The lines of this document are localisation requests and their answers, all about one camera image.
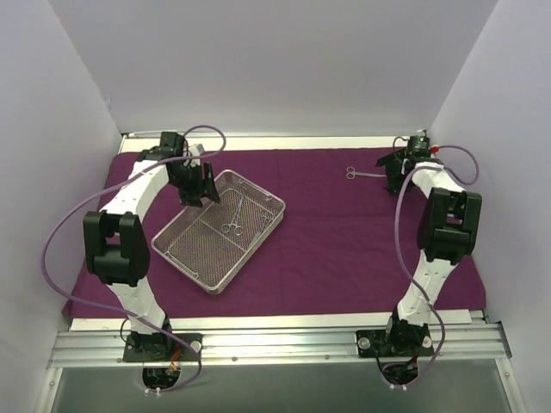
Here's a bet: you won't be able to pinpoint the steel surgical scissors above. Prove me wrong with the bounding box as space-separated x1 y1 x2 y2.
346 167 385 180

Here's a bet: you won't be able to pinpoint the metal mesh tray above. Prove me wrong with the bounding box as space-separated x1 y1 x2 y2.
152 170 286 295

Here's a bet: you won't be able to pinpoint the purple cloth wrap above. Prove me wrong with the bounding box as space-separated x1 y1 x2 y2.
60 145 487 321

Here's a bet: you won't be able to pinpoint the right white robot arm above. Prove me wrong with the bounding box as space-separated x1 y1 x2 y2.
376 151 482 355

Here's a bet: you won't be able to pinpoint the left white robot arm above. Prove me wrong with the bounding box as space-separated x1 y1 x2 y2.
83 144 220 361

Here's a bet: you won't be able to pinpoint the steel forceps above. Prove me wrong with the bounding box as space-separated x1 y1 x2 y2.
220 191 245 237

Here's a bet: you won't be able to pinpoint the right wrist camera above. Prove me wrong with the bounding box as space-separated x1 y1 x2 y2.
406 134 439 158

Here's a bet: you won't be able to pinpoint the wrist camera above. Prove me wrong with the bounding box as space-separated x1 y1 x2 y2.
406 134 439 158
160 132 205 158

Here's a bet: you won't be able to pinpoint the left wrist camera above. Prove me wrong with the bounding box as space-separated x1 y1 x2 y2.
160 132 205 158

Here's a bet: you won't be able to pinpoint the right side aluminium rail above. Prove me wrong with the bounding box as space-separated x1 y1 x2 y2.
415 129 490 324

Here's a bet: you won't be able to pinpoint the aluminium rail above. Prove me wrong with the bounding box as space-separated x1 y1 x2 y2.
415 129 490 324
49 324 512 368

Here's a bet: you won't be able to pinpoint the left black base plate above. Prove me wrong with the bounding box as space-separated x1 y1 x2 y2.
122 332 204 363

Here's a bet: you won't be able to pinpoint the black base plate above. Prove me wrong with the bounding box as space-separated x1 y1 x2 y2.
356 330 434 359
122 332 204 363

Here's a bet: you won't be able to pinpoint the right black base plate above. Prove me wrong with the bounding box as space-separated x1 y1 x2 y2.
356 330 434 359

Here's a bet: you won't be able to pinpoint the front aluminium rail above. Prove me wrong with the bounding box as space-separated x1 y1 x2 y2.
49 324 512 368

